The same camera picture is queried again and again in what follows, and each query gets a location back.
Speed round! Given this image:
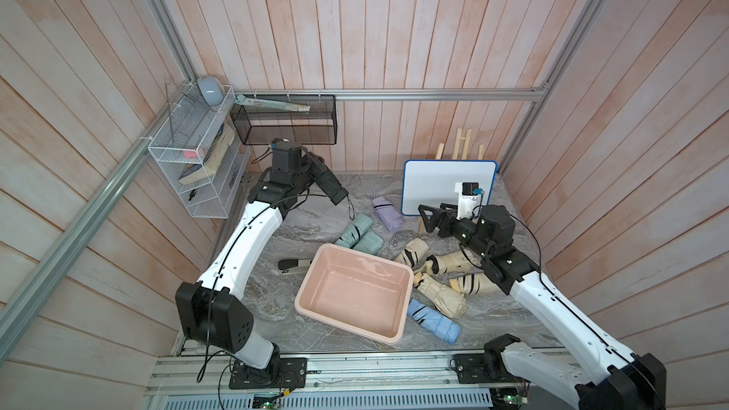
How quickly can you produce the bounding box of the beige umbrella black band middle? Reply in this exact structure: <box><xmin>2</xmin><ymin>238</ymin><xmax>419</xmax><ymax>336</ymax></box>
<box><xmin>420</xmin><ymin>250</ymin><xmax>480</xmax><ymax>275</ymax></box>

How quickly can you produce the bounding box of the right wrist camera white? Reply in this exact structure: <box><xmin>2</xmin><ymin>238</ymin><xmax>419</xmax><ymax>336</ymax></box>
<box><xmin>455</xmin><ymin>182</ymin><xmax>484</xmax><ymax>220</ymax></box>

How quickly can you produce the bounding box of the green folded umbrella upper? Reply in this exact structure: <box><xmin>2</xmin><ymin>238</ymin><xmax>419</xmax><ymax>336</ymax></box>
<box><xmin>334</xmin><ymin>213</ymin><xmax>373</xmax><ymax>249</ymax></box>

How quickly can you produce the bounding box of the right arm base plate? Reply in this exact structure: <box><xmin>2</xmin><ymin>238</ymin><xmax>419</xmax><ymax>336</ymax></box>
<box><xmin>449</xmin><ymin>350</ymin><xmax>527</xmax><ymax>385</ymax></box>

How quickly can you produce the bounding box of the green flat item on basket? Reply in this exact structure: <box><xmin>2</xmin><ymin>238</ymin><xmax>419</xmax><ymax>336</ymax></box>
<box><xmin>235</xmin><ymin>95</ymin><xmax>311</xmax><ymax>112</ymax></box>

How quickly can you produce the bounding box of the black mesh wall basket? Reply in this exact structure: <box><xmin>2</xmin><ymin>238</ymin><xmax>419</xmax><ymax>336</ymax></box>
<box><xmin>230</xmin><ymin>93</ymin><xmax>338</xmax><ymax>146</ymax></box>

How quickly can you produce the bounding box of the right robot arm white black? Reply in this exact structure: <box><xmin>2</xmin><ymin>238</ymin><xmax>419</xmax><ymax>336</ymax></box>
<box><xmin>419</xmin><ymin>204</ymin><xmax>667</xmax><ymax>409</ymax></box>

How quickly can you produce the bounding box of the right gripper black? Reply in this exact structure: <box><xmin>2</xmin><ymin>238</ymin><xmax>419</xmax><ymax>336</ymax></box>
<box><xmin>420</xmin><ymin>202</ymin><xmax>493</xmax><ymax>264</ymax></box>

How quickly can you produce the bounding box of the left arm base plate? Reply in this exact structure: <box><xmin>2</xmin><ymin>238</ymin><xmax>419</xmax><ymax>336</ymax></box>
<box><xmin>229</xmin><ymin>357</ymin><xmax>308</xmax><ymax>390</ymax></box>

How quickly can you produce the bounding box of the purple folded umbrella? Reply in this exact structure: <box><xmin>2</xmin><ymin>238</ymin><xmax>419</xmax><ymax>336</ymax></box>
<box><xmin>372</xmin><ymin>197</ymin><xmax>404</xmax><ymax>233</ymax></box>

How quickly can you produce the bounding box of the plain beige umbrella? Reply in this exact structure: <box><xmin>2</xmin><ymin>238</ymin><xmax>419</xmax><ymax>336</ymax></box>
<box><xmin>414</xmin><ymin>273</ymin><xmax>466</xmax><ymax>320</ymax></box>

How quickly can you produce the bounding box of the whiteboard blue frame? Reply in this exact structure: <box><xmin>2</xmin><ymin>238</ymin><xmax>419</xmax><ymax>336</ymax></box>
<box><xmin>401</xmin><ymin>159</ymin><xmax>499</xmax><ymax>216</ymax></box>

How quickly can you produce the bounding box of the beige striped umbrella right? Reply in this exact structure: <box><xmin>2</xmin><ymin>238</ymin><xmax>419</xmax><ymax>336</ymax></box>
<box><xmin>449</xmin><ymin>273</ymin><xmax>501</xmax><ymax>295</ymax></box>

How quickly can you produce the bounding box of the blue umbrella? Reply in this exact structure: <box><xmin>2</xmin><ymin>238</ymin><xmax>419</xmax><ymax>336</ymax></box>
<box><xmin>407</xmin><ymin>299</ymin><xmax>461</xmax><ymax>345</ymax></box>

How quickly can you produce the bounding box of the green folded umbrella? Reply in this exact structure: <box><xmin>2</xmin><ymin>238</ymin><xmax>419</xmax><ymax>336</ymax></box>
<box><xmin>334</xmin><ymin>213</ymin><xmax>373</xmax><ymax>249</ymax></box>
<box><xmin>353</xmin><ymin>231</ymin><xmax>385</xmax><ymax>255</ymax></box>

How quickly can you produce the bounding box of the beige umbrella black stripes small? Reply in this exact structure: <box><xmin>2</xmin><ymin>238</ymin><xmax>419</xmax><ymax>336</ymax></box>
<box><xmin>394</xmin><ymin>238</ymin><xmax>430</xmax><ymax>273</ymax></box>

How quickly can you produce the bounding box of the grey round speaker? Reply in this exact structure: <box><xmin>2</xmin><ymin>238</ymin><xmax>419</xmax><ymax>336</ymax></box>
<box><xmin>197</xmin><ymin>76</ymin><xmax>225</xmax><ymax>108</ymax></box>

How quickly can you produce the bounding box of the pink plastic storage box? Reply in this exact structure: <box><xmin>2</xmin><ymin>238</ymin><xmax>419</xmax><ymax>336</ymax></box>
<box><xmin>294</xmin><ymin>244</ymin><xmax>414</xmax><ymax>345</ymax></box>

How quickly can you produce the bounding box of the green folded umbrella lower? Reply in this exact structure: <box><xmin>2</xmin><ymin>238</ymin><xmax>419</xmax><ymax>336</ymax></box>
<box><xmin>353</xmin><ymin>231</ymin><xmax>385</xmax><ymax>255</ymax></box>

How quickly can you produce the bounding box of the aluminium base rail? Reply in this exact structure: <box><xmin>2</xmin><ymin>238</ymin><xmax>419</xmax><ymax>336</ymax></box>
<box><xmin>142</xmin><ymin>349</ymin><xmax>566</xmax><ymax>409</ymax></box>

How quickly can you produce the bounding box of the white wire shelf rack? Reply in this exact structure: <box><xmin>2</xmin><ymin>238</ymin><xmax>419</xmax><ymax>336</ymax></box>
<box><xmin>148</xmin><ymin>83</ymin><xmax>251</xmax><ymax>219</ymax></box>

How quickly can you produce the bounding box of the book on wire shelf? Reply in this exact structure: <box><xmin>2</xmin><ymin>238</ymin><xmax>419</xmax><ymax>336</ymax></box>
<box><xmin>178</xmin><ymin>123</ymin><xmax>235</xmax><ymax>185</ymax></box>

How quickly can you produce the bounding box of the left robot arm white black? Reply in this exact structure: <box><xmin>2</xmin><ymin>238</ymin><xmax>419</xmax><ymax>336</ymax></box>
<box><xmin>175</xmin><ymin>139</ymin><xmax>308</xmax><ymax>370</ymax></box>

